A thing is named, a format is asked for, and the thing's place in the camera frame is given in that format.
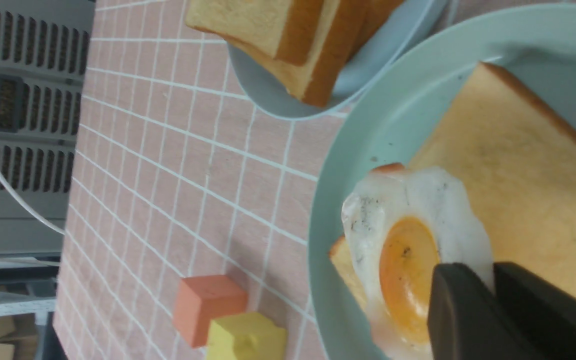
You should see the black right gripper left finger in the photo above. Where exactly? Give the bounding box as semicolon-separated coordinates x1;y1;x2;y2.
427;263;544;360

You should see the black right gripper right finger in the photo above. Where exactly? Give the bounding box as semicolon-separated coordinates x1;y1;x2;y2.
494;262;576;360

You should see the fried egg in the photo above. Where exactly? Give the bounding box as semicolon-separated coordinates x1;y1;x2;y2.
341;163;495;360

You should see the yellow foam block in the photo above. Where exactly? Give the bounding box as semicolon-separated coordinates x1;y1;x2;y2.
205;312;288;360

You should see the orange foam cube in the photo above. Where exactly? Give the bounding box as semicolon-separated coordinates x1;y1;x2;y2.
173;275;249;349

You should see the teal green plate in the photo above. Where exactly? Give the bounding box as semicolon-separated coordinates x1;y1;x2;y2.
308;2;576;360

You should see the light blue bread plate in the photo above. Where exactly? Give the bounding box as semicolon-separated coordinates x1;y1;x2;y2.
227;0;448;121

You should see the pink checkered tablecloth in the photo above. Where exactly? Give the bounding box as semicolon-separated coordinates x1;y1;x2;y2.
53;0;576;360

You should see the grey vented cabinet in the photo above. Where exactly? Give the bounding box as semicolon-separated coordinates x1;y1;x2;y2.
0;0;96;256

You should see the white cable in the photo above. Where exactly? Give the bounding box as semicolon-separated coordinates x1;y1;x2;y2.
0;112;66;236

